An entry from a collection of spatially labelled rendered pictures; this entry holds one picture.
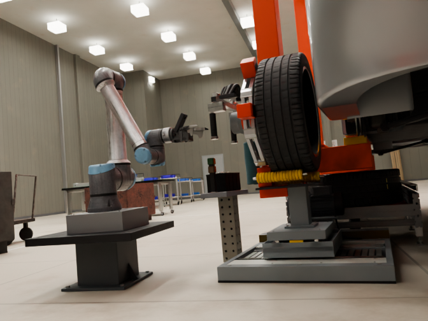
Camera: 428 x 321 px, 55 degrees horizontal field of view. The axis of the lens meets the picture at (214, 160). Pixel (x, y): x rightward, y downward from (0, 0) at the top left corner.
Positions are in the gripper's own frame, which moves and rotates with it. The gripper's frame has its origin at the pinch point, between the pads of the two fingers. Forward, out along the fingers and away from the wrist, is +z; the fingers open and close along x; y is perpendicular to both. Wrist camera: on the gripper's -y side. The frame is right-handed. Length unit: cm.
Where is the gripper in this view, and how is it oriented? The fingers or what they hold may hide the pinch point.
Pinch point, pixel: (203, 126)
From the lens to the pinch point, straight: 233.4
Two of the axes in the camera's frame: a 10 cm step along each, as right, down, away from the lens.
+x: -3.8, -0.5, -9.3
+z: 9.2, -1.0, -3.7
